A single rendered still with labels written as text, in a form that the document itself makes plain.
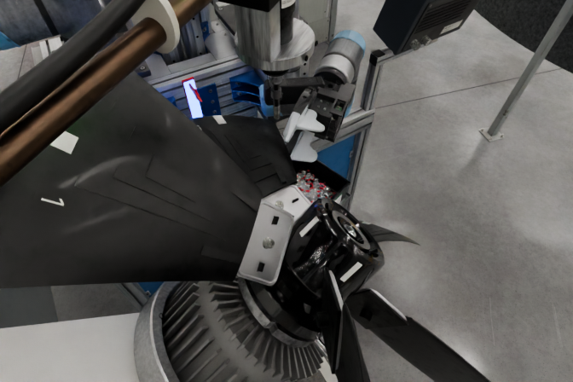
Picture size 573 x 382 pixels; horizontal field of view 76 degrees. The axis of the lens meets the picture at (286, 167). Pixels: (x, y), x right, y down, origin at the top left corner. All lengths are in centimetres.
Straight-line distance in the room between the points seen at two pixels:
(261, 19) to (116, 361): 42
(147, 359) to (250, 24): 39
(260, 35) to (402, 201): 183
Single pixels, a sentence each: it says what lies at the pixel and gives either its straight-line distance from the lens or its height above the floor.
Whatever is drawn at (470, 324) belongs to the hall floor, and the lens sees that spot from 188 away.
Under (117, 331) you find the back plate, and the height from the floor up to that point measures 115.
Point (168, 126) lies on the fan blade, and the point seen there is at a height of 138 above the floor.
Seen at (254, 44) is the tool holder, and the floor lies 148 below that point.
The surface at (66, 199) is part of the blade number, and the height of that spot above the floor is 141.
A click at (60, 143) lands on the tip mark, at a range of 34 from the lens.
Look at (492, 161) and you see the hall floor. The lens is 245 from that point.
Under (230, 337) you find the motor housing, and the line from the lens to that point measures 48.
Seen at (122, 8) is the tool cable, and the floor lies 157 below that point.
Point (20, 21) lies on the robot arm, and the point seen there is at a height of 121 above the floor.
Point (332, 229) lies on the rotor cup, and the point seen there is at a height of 127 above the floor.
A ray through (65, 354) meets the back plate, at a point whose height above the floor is 120.
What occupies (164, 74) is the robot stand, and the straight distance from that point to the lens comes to 122.
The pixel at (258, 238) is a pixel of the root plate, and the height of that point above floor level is 126.
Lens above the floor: 164
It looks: 51 degrees down
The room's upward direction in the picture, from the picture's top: straight up
